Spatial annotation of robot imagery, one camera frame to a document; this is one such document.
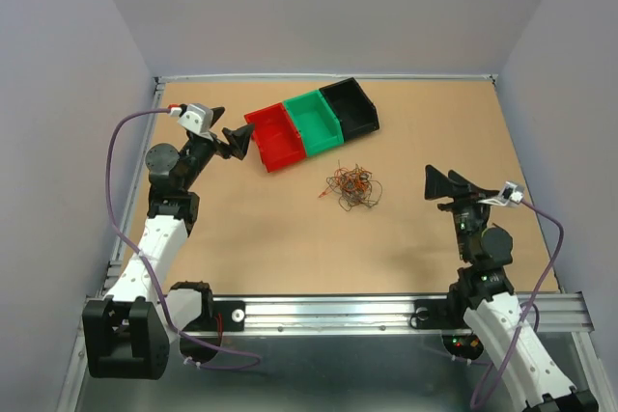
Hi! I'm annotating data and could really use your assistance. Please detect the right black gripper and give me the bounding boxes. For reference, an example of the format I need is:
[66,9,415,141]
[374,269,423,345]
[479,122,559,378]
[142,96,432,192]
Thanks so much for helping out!
[422,164,497,261]

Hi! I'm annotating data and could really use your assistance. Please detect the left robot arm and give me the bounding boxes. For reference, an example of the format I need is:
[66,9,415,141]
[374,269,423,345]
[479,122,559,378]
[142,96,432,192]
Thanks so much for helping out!
[82,103,255,380]

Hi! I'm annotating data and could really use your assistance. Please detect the aluminium mounting rail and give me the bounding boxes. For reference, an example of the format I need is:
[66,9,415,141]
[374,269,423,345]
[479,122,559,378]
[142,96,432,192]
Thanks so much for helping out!
[76,291,594,336]

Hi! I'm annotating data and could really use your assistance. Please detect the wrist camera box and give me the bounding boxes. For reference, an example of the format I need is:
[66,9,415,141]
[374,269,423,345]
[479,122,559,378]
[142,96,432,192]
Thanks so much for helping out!
[178,103,214,137]
[480,181,525,207]

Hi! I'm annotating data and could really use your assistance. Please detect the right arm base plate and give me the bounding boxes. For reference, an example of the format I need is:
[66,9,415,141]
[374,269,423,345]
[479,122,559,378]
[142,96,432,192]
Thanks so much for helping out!
[409,298,470,331]

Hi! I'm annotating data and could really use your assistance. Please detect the red plastic bin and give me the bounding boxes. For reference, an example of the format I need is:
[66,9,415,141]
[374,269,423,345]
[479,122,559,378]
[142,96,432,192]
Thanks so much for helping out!
[244,103,306,173]

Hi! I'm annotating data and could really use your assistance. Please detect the black wire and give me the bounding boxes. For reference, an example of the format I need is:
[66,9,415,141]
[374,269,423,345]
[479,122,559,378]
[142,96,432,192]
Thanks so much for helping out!
[323,158,385,213]

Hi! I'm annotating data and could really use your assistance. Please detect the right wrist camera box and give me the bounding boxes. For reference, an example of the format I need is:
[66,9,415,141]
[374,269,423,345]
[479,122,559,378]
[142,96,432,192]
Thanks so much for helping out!
[480,181,525,207]

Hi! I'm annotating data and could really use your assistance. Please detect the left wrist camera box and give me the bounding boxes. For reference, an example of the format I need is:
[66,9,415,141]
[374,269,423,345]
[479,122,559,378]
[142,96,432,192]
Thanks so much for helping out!
[178,103,214,137]

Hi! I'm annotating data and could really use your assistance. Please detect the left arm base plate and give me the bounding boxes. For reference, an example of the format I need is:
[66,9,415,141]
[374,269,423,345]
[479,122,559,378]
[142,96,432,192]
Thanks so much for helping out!
[168,299,246,333]

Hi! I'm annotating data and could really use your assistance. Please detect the black plastic bin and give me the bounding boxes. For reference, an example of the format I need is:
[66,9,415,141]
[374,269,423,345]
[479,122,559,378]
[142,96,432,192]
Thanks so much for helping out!
[320,77,379,142]

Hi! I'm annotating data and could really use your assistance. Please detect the green plastic bin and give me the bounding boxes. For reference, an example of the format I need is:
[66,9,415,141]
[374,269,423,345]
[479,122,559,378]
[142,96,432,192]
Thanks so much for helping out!
[284,90,344,156]

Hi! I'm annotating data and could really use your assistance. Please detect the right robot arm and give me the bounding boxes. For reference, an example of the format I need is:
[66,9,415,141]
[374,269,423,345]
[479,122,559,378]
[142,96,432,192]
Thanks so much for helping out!
[424,165,600,411]

